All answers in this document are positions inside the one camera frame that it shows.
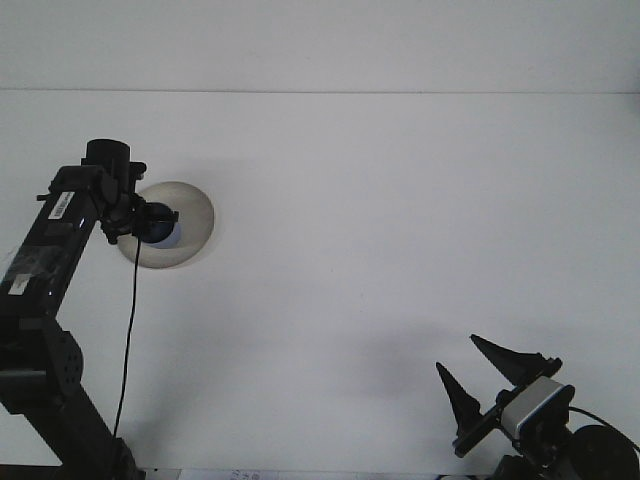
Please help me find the pale blue cup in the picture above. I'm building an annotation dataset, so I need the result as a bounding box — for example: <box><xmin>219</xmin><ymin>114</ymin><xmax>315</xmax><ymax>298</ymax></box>
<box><xmin>141</xmin><ymin>202</ymin><xmax>182</xmax><ymax>250</ymax></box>

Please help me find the pale round plate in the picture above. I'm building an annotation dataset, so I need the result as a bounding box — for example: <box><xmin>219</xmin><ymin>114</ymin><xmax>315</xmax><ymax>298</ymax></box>
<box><xmin>117</xmin><ymin>180</ymin><xmax>218</xmax><ymax>271</ymax></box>

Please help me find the white paper with writing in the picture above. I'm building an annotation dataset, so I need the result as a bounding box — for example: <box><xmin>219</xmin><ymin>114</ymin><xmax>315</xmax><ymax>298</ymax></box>
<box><xmin>175</xmin><ymin>468</ymin><xmax>282</xmax><ymax>480</ymax></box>

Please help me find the arm grey camera box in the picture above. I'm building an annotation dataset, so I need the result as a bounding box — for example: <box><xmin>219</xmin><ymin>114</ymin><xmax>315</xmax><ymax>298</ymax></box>
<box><xmin>497</xmin><ymin>376</ymin><xmax>575</xmax><ymax>442</ymax></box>

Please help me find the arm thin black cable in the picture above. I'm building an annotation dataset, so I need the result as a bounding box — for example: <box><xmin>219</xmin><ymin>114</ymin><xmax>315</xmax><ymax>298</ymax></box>
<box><xmin>112</xmin><ymin>219</ymin><xmax>142</xmax><ymax>444</ymax></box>
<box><xmin>568</xmin><ymin>404</ymin><xmax>640</xmax><ymax>451</ymax></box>

